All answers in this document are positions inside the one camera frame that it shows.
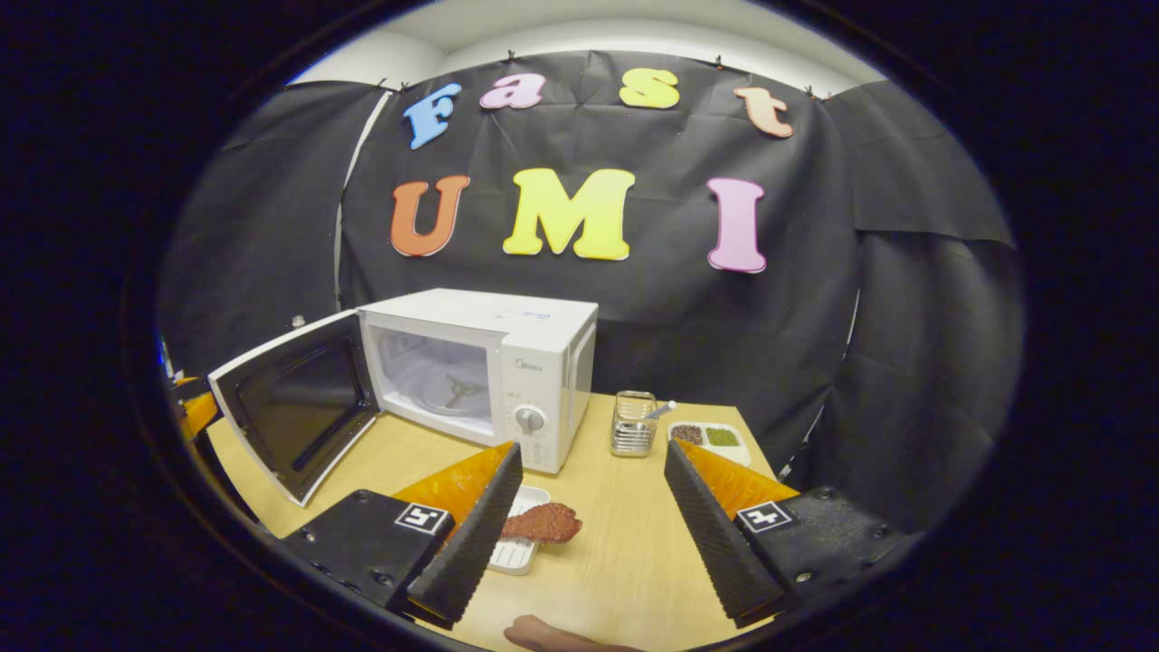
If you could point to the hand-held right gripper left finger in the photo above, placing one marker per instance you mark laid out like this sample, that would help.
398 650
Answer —
480 543

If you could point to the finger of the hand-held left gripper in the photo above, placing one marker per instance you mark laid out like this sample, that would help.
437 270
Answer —
197 412

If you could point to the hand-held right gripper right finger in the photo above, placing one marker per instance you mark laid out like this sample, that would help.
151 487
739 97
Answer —
715 543

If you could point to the red meat piece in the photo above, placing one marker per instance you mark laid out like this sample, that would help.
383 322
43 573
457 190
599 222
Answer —
543 523

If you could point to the white microwave oven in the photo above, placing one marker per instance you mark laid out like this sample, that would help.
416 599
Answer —
534 362

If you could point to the white divided food tray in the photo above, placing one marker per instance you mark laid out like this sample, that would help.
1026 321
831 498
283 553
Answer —
711 448

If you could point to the white rectangular tray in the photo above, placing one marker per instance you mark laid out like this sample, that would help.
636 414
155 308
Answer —
521 557

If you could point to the small white spoon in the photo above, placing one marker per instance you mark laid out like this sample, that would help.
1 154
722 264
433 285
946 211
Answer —
665 409

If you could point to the glass turntable plate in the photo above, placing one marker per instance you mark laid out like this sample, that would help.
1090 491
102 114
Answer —
435 403

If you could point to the black backdrop cloth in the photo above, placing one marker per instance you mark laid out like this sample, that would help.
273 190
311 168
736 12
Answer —
679 317

